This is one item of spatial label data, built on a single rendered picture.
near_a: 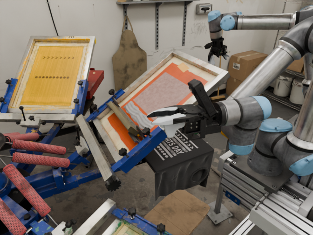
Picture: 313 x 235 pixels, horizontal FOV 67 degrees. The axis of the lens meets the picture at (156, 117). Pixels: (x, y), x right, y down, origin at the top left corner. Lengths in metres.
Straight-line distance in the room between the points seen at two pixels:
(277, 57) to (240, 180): 0.62
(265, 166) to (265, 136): 0.14
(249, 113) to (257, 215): 0.53
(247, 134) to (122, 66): 2.88
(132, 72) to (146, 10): 0.86
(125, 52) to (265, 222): 2.87
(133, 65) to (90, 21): 0.83
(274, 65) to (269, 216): 0.60
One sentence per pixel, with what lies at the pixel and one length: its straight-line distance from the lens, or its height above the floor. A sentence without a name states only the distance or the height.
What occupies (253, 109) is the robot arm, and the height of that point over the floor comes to 1.68.
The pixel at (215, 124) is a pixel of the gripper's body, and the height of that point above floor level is 1.64.
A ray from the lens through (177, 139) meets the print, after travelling 1.79.
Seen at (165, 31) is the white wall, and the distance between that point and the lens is 3.75.
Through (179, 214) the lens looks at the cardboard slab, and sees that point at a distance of 2.49.
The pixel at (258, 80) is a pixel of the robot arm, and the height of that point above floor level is 1.70.
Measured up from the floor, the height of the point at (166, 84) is 1.40.
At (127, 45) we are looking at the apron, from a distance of 3.48.
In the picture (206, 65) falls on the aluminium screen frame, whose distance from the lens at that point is 1.48.
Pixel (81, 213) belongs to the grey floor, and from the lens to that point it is 2.61.
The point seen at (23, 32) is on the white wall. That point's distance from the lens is 3.24.
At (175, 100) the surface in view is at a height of 1.37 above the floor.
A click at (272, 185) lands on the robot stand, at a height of 1.26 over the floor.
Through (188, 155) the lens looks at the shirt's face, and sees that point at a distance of 1.65.
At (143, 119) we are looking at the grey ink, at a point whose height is 1.26.
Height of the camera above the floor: 2.00
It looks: 31 degrees down
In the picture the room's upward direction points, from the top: straight up
